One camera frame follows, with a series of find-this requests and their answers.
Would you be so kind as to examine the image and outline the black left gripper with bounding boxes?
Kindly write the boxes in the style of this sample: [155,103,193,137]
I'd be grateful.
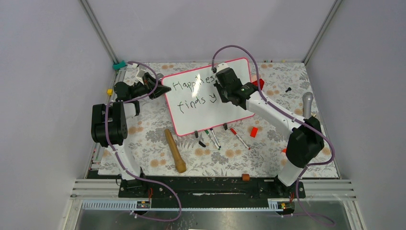
[130,73,171,100]

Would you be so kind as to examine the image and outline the pink framed whiteboard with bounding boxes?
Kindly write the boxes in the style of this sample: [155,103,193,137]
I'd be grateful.
[161,65,254,136]

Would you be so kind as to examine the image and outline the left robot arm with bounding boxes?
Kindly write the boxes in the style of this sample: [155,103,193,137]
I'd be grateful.
[91,72,171,197]

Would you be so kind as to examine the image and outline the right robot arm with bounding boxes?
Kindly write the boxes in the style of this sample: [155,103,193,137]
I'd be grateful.
[214,63,325,197]

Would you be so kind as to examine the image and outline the red whiteboard marker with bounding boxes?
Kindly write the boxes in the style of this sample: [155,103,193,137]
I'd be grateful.
[230,128,251,150]

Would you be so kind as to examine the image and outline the blue whiteboard marker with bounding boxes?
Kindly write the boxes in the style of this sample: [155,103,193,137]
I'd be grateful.
[210,128,221,149]

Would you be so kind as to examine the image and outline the green whiteboard marker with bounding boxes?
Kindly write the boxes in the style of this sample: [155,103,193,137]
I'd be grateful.
[205,130,221,150]

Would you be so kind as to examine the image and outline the large red block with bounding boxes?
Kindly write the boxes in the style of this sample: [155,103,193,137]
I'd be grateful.
[252,79,264,90]

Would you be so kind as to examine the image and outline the small red block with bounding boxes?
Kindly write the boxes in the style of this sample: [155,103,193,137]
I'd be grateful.
[250,127,259,138]

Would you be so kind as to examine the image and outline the teal clamp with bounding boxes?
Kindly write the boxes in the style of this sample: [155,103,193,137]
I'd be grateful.
[113,61,127,70]

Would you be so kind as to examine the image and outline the floral patterned table mat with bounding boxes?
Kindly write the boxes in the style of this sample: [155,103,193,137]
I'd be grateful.
[97,62,339,178]

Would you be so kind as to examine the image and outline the silver toy microphone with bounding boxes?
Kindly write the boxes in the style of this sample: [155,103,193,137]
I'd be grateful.
[302,92,314,119]

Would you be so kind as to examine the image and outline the gold toy microphone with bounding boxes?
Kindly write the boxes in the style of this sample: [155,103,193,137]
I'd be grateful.
[164,129,187,173]

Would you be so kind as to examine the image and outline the small brown cube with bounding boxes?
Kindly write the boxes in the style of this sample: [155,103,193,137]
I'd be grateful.
[241,174,250,181]

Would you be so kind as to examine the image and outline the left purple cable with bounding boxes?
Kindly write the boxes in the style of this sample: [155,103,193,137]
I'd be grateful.
[104,61,182,223]

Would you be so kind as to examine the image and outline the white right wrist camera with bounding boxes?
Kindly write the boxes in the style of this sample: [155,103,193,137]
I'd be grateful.
[216,62,229,72]

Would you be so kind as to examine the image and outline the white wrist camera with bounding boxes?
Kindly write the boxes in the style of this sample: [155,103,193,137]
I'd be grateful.
[132,64,147,81]
[216,62,229,72]

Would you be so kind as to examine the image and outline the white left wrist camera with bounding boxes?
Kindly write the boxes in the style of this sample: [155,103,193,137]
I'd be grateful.
[132,64,147,81]

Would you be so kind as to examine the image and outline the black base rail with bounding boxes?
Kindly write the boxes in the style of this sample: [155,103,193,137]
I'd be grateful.
[113,175,306,209]

